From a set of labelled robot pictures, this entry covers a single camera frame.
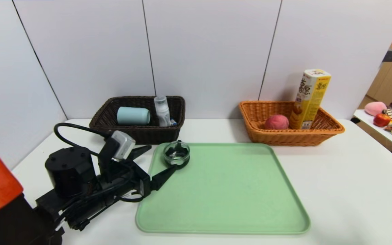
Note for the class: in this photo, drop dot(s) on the dark glass ashtray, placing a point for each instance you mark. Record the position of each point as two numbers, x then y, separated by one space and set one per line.
177 154

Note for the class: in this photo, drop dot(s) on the yellow snack box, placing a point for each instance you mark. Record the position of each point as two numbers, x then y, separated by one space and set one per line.
306 102

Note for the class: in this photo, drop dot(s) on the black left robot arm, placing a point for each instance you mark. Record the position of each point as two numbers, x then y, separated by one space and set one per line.
70 170

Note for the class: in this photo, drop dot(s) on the dark grey wall box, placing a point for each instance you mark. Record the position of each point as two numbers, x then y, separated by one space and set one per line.
390 56

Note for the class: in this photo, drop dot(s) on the pink red peach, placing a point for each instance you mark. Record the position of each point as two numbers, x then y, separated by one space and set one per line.
276 122

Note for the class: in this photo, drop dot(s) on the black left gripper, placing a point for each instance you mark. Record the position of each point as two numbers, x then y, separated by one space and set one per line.
144 182

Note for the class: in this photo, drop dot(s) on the blue grey plastic cup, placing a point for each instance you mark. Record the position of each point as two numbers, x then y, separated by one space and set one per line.
133 116

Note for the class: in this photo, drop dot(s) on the brown white cake toy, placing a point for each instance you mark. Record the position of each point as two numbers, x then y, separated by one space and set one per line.
391 114

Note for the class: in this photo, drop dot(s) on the dark brown wicker basket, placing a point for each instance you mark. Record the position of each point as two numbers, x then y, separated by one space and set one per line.
138 136

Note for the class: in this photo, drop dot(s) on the clear plastic bottle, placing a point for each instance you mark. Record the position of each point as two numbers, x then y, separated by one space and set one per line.
163 112

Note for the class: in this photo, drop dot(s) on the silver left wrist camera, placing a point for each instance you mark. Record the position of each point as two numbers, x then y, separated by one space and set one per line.
124 144

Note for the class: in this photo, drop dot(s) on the light green plastic tray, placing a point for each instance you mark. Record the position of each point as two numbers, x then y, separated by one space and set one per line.
233 190

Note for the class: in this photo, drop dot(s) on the pink round plush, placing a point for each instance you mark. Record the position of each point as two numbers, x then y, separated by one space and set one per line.
375 109

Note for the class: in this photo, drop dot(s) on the blue white marker pen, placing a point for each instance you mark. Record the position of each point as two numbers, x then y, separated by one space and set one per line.
173 122

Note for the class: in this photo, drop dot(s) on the orange wicker basket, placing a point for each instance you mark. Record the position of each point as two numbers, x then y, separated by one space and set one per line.
284 137

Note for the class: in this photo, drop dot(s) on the red apple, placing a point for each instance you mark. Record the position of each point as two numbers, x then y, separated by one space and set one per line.
381 120

